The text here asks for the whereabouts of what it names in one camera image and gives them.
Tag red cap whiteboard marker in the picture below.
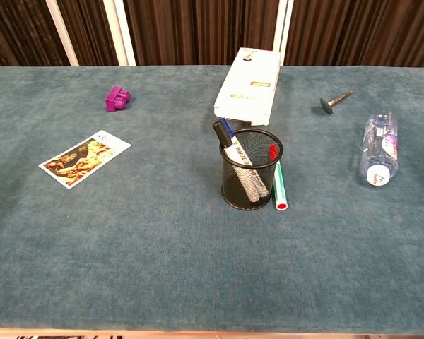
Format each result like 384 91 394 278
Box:
267 143 290 212

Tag black mesh pen holder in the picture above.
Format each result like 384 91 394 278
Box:
220 127 284 212

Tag black cap whiteboard marker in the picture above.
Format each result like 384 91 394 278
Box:
212 119 261 204

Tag white markers in holder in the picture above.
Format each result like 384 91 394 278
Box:
220 117 270 198

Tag long white cardboard box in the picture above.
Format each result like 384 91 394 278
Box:
213 47 282 127

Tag teal fabric table cover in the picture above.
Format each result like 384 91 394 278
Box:
0 65 424 335

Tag purple toy building block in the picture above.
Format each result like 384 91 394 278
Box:
104 85 132 113

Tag illustrated picture card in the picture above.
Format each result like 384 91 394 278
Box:
38 130 132 190

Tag metal engine valve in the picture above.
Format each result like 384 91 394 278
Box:
319 90 354 115

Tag dark brown pleated curtain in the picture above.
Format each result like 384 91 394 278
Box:
0 0 424 70

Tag clear plastic water bottle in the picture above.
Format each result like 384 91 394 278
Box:
359 112 399 187

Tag white metal post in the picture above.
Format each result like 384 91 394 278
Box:
45 0 80 67
272 0 295 67
102 0 136 67

